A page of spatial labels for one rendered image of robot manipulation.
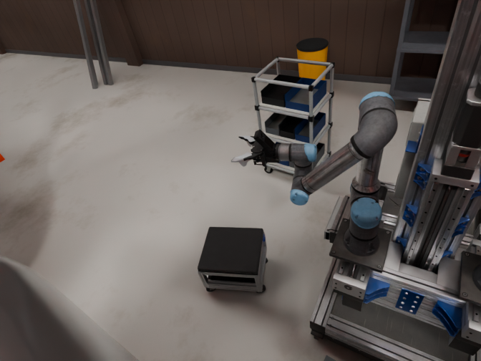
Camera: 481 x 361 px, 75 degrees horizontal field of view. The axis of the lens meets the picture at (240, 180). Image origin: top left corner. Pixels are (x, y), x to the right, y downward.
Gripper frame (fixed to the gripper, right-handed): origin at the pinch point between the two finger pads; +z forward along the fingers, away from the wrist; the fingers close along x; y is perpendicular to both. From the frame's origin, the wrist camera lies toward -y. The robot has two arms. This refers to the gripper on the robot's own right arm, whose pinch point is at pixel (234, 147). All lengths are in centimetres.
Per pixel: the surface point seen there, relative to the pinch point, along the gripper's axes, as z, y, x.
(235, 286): 17, 107, -25
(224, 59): 130, 152, 335
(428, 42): -124, 88, 232
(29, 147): 347, 141, 127
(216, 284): 29, 106, -26
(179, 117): 157, 152, 199
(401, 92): -109, 138, 223
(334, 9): -33, 80, 303
